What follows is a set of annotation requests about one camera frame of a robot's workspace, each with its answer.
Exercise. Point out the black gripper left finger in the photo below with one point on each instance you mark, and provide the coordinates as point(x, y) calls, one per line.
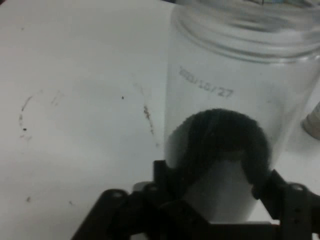
point(120, 215)

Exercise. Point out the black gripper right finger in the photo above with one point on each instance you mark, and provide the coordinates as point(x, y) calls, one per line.
point(297, 212)

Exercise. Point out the clear plastic jar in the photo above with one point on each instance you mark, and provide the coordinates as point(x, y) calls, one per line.
point(250, 75)

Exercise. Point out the black seeds heap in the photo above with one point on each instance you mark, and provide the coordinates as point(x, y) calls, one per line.
point(220, 132)

